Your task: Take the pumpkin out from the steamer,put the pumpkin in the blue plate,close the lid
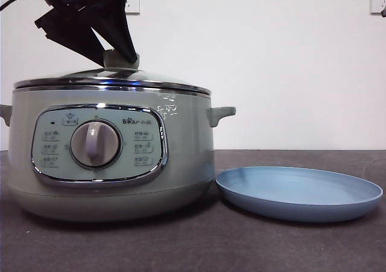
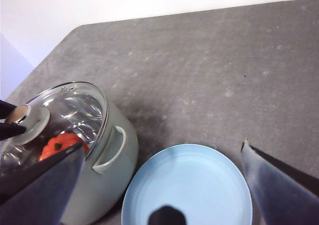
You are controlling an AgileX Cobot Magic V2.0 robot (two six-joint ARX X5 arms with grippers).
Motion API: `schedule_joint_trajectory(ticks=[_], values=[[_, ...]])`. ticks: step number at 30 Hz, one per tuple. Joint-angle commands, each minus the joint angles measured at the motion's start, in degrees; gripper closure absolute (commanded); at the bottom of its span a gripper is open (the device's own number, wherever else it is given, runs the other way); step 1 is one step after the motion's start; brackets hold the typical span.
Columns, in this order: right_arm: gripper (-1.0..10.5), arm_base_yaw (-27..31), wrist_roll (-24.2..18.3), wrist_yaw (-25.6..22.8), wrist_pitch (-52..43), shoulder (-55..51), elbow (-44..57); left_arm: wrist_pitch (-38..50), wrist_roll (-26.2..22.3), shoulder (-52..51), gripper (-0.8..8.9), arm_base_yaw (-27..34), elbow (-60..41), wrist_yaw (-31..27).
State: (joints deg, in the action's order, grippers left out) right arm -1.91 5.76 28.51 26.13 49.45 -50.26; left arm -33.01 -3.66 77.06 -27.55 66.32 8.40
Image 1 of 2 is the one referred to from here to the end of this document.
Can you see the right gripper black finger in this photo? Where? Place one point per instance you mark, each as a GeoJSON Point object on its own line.
{"type": "Point", "coordinates": [384, 12]}

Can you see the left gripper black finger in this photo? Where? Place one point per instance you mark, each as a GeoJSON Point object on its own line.
{"type": "Point", "coordinates": [69, 33]}
{"type": "Point", "coordinates": [117, 24]}

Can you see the blue round plate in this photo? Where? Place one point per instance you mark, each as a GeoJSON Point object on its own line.
{"type": "Point", "coordinates": [298, 211]}

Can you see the pale green electric steamer pot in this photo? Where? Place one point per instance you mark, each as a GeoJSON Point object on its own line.
{"type": "Point", "coordinates": [187, 151]}

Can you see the glass lid with green knob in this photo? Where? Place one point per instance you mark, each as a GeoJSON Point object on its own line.
{"type": "Point", "coordinates": [113, 61]}

